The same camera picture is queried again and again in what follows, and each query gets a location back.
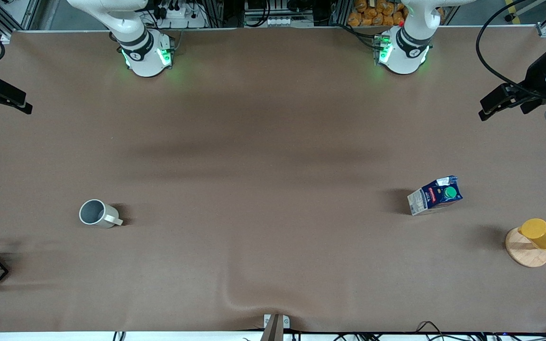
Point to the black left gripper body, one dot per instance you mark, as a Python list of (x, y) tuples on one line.
[(537, 77)]

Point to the blue milk carton green cap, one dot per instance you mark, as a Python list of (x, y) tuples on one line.
[(436, 195)]

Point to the grey mug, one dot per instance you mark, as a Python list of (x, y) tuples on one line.
[(95, 213)]

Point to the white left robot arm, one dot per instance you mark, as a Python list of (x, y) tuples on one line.
[(405, 52)]

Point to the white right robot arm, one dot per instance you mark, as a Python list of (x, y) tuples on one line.
[(142, 52)]

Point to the yellow cup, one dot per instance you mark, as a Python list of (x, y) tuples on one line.
[(541, 233)]

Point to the wooden mug stand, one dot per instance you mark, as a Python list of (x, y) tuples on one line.
[(526, 253)]

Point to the bag of orange items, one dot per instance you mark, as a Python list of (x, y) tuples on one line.
[(377, 14)]

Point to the white power strip black plugs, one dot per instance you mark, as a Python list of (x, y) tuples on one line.
[(183, 19)]

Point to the long white power strip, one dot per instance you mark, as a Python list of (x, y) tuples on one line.
[(277, 21)]

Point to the brown tablecloth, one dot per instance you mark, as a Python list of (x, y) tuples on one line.
[(273, 237)]

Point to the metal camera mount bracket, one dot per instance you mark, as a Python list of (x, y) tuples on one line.
[(275, 327)]

